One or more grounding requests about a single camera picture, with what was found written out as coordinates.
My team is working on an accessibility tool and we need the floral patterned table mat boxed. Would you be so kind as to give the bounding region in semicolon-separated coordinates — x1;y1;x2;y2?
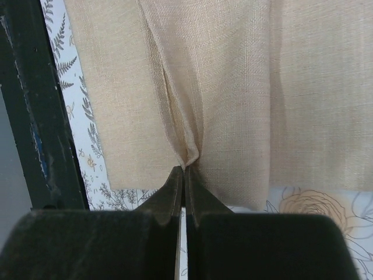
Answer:
41;1;372;279

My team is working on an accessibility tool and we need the aluminium frame rail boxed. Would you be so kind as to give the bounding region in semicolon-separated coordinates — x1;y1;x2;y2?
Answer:
0;98;31;241

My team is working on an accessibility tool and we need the beige cloth napkin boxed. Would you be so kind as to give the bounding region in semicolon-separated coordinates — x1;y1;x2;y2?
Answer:
65;1;372;209

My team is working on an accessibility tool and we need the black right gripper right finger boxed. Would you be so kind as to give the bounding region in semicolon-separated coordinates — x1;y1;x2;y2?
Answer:
184;167;358;279

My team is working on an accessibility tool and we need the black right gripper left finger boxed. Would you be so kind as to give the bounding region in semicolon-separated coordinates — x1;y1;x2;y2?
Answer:
1;167;183;279

